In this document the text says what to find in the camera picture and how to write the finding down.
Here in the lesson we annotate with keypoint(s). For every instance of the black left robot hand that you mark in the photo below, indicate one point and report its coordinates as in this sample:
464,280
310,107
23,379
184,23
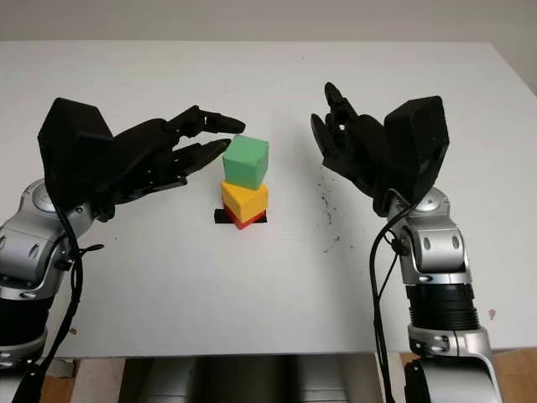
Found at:
142,159

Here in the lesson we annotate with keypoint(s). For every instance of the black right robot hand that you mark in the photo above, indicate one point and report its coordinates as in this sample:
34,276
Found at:
361,155

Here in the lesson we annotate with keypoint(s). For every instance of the green cube block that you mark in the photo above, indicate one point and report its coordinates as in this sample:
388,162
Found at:
245,161

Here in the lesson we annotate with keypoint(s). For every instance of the yellow cube block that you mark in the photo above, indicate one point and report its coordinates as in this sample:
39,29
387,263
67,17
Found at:
247,201

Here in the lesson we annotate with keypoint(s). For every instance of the red cube block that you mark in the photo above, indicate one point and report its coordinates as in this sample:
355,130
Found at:
245,223

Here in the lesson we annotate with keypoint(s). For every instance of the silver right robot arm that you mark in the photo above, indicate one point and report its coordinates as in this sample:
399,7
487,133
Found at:
436,252

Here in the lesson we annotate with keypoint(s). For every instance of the black tape strip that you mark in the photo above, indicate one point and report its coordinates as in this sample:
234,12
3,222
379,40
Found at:
219,217

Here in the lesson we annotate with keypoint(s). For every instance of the dark grey robot torso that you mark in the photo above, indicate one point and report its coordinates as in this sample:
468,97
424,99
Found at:
235,378

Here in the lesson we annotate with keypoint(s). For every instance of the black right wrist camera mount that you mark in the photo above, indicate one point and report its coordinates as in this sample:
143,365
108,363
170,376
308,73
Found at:
419,142

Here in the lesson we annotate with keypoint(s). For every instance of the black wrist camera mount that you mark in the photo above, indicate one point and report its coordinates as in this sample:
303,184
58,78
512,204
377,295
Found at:
419,142
71,147

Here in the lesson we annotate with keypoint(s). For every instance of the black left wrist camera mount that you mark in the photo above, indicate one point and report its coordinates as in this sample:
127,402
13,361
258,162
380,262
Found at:
71,147

